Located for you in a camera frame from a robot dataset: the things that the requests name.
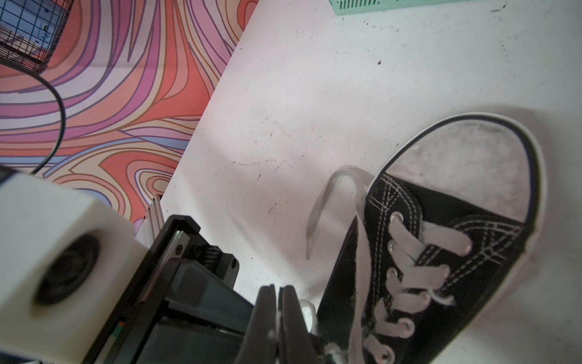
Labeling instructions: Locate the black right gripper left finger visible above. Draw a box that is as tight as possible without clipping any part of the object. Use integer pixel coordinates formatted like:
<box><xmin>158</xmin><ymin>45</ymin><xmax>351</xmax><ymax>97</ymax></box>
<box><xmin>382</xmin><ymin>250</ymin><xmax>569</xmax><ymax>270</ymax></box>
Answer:
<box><xmin>235</xmin><ymin>285</ymin><xmax>277</xmax><ymax>364</ymax></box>

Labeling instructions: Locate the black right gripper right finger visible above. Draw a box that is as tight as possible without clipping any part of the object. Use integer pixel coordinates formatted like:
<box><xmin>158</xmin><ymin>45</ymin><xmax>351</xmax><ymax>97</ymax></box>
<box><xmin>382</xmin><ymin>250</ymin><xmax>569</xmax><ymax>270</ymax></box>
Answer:
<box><xmin>278</xmin><ymin>285</ymin><xmax>318</xmax><ymax>364</ymax></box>

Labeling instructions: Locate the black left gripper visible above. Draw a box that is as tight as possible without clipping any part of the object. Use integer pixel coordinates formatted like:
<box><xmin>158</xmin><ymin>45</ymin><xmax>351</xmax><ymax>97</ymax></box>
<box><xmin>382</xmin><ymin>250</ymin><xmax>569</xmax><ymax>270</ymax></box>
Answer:
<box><xmin>82</xmin><ymin>215</ymin><xmax>253</xmax><ymax>363</ymax></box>

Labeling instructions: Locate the black sneaker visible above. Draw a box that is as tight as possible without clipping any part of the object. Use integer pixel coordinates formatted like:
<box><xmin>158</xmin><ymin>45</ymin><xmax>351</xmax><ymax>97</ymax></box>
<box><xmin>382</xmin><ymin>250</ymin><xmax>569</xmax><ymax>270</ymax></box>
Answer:
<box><xmin>306</xmin><ymin>113</ymin><xmax>547</xmax><ymax>363</ymax></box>

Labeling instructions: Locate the green perforated file organizer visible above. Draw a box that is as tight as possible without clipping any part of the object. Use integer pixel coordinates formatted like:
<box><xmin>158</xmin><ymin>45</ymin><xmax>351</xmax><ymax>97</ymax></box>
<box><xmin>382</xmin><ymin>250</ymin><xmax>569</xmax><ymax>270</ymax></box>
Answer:
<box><xmin>330</xmin><ymin>0</ymin><xmax>459</xmax><ymax>16</ymax></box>

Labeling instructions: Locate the black wire basket left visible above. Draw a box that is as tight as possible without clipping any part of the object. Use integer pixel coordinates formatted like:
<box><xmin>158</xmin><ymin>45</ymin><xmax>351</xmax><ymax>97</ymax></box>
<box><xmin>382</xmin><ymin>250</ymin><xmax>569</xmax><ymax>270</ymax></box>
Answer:
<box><xmin>1</xmin><ymin>0</ymin><xmax>74</xmax><ymax>74</ymax></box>

